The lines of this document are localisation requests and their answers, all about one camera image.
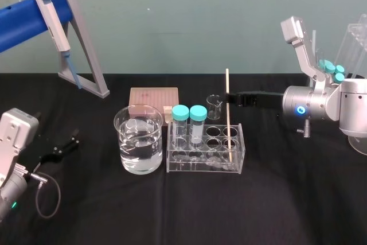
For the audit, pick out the clear acrylic test tube rack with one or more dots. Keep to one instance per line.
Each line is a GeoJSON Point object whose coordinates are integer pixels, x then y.
{"type": "Point", "coordinates": [205, 159]}

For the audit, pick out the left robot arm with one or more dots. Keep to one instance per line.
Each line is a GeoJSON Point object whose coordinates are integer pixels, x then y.
{"type": "Point", "coordinates": [13, 147]}

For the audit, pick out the thin wooden stick thermometer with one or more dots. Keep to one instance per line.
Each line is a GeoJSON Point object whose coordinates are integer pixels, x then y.
{"type": "Point", "coordinates": [228, 118]}

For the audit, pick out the large tube with teal cap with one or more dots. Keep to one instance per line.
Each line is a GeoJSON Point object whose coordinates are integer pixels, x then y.
{"type": "Point", "coordinates": [326, 65]}

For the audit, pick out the clear slanted acrylic rack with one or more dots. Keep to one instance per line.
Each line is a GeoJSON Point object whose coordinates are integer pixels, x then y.
{"type": "Point", "coordinates": [354, 47]}

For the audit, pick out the blue cylinder bar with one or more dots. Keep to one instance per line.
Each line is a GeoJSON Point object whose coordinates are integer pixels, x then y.
{"type": "Point", "coordinates": [20, 24]}

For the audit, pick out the clear tube with teal cap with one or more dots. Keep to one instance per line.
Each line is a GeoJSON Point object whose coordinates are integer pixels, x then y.
{"type": "Point", "coordinates": [180, 124]}
{"type": "Point", "coordinates": [198, 126]}

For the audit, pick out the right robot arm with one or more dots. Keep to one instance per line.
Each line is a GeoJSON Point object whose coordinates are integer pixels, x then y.
{"type": "Point", "coordinates": [321, 98]}

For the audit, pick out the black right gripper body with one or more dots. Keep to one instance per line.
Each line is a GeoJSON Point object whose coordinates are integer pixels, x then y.
{"type": "Point", "coordinates": [269, 100]}

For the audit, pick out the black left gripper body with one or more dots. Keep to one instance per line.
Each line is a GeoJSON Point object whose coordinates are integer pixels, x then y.
{"type": "Point", "coordinates": [38, 163]}

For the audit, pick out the small empty glass beaker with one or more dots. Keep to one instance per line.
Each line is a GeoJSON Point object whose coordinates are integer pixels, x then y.
{"type": "Point", "coordinates": [213, 108]}

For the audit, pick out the large glass beaker with water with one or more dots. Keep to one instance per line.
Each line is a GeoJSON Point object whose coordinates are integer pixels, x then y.
{"type": "Point", "coordinates": [139, 144]}

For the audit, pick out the small tube with teal cap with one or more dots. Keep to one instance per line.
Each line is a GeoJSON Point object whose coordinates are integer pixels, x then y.
{"type": "Point", "coordinates": [339, 77]}
{"type": "Point", "coordinates": [340, 69]}

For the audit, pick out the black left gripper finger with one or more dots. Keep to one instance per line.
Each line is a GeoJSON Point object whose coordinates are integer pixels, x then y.
{"type": "Point", "coordinates": [67, 141]}
{"type": "Point", "coordinates": [64, 151]}

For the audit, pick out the black table cloth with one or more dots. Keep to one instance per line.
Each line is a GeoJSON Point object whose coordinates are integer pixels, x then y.
{"type": "Point", "coordinates": [200, 205]}

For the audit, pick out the white pipette with blue tip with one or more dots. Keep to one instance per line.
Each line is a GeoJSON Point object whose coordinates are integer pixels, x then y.
{"type": "Point", "coordinates": [53, 27]}

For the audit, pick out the brown pipette tip box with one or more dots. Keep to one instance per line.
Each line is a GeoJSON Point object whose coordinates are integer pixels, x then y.
{"type": "Point", "coordinates": [155, 97]}

